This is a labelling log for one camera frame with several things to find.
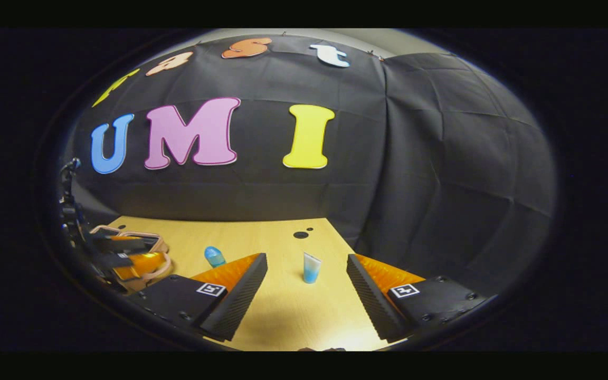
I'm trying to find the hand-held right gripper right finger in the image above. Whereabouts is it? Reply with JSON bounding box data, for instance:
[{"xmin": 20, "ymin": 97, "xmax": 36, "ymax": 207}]
[{"xmin": 346, "ymin": 254, "xmax": 497, "ymax": 343}]

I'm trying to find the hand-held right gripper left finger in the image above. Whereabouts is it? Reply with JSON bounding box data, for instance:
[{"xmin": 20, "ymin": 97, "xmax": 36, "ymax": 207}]
[{"xmin": 127, "ymin": 253, "xmax": 269, "ymax": 341}]

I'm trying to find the blue skin care bottle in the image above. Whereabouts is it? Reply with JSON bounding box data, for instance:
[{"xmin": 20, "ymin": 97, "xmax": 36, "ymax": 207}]
[{"xmin": 204, "ymin": 246, "xmax": 226, "ymax": 268}]

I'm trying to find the white blue skin care tube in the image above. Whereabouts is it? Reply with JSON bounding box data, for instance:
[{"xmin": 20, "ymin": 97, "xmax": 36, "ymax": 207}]
[{"xmin": 303, "ymin": 252, "xmax": 322, "ymax": 284}]

